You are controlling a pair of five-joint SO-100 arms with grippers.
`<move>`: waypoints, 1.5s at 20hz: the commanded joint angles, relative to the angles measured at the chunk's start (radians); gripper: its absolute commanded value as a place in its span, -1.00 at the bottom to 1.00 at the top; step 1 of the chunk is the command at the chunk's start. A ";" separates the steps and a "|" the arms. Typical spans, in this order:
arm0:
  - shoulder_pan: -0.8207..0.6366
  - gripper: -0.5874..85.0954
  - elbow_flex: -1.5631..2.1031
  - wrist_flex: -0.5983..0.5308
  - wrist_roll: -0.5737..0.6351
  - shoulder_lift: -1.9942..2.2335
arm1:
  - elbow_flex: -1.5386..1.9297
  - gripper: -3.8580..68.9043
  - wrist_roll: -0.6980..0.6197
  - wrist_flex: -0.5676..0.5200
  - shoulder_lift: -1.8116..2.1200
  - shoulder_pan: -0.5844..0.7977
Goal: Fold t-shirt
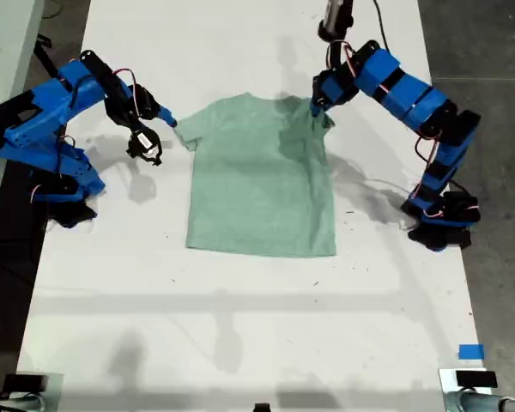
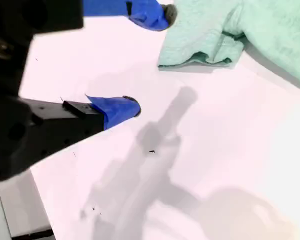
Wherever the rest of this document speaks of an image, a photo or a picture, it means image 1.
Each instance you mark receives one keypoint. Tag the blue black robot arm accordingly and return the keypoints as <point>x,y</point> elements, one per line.
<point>420,101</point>
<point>47,111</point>

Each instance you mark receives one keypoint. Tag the blue tape strip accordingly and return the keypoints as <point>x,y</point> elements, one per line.
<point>471,352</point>

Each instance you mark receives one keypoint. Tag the pale green T-shirt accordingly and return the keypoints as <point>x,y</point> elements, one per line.
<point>249,193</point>

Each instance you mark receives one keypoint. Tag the black stand leg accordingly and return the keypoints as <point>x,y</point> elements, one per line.
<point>43,42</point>

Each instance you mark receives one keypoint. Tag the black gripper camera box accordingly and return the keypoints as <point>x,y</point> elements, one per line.
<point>337,17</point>
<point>145,143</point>

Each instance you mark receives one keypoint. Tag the black camera stalk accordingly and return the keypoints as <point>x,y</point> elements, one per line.
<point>136,126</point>

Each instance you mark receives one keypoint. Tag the pale side table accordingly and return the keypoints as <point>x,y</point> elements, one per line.
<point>4,43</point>

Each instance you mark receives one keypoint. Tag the grey metal pipe clamp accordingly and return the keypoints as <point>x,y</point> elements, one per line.
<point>476,403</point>

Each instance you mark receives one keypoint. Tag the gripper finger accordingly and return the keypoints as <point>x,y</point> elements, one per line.
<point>317,107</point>
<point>166,116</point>

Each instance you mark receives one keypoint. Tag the small black box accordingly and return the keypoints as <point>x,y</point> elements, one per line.
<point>476,379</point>
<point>262,407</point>
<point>26,383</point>

